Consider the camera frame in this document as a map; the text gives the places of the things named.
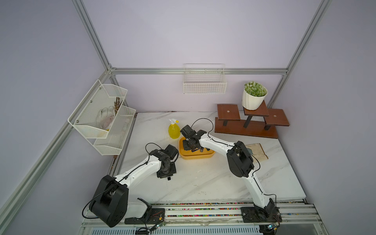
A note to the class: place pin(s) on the cream work glove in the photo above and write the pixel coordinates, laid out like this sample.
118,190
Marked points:
257,152

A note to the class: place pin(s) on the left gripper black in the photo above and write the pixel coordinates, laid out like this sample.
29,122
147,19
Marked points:
159,175

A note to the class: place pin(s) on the clear plastic bag in shelf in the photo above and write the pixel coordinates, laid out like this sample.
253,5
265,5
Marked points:
105,118

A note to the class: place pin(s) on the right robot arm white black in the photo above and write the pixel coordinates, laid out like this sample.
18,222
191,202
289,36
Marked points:
240,162

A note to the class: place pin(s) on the white mesh two-tier shelf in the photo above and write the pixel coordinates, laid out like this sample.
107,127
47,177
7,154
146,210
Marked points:
83,119

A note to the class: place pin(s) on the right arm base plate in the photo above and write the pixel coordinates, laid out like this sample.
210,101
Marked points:
255,214

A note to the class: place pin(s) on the yellow spray bottle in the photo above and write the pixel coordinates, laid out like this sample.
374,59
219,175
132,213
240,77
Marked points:
174,129

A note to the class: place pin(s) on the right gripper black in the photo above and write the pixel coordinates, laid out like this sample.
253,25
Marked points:
186,147

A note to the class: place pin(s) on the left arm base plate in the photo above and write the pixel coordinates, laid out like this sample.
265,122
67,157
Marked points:
141,212

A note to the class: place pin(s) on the brown wooden tiered stand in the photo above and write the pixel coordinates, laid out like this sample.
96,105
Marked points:
261,122

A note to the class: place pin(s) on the white wire wall basket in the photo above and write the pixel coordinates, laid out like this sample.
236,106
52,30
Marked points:
204,79

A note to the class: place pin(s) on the white pot green plant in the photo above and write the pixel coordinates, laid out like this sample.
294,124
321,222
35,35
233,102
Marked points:
253,95

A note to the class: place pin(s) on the yellow plastic storage box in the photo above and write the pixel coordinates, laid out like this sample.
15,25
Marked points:
189,155

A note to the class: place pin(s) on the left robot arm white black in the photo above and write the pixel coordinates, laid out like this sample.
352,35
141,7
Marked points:
111,203

